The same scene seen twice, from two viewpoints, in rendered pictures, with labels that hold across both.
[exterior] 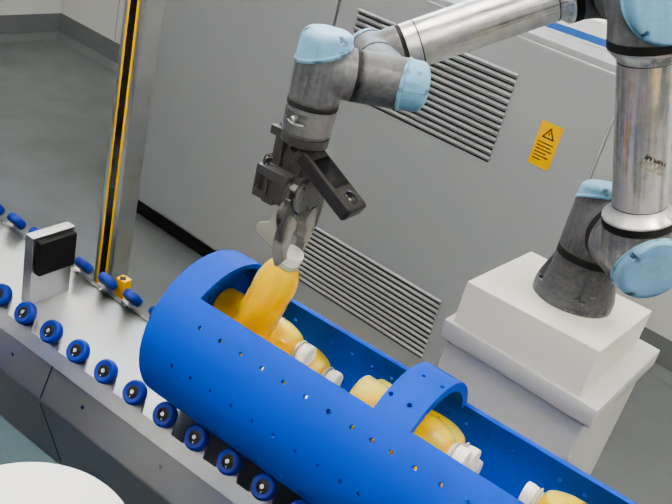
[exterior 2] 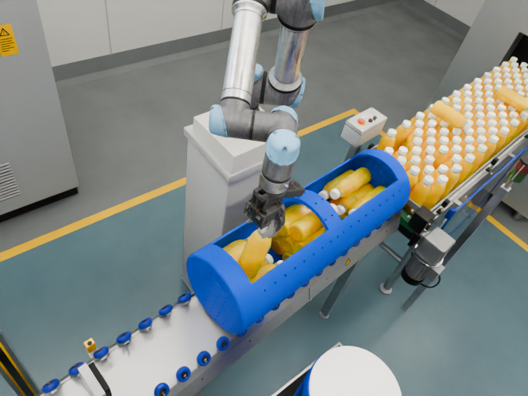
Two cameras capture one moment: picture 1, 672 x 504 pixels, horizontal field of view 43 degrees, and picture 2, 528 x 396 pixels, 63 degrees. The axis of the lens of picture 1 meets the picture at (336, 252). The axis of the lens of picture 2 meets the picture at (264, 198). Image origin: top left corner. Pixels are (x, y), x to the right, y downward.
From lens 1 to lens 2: 1.41 m
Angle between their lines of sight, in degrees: 64
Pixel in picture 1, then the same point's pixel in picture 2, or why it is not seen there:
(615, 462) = (108, 141)
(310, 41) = (295, 152)
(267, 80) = not seen: outside the picture
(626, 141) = (296, 59)
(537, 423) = not seen: hidden behind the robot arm
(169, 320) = (252, 305)
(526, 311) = (260, 144)
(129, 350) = (168, 346)
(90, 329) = (144, 368)
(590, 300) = not seen: hidden behind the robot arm
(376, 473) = (344, 241)
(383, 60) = (291, 125)
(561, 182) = (31, 53)
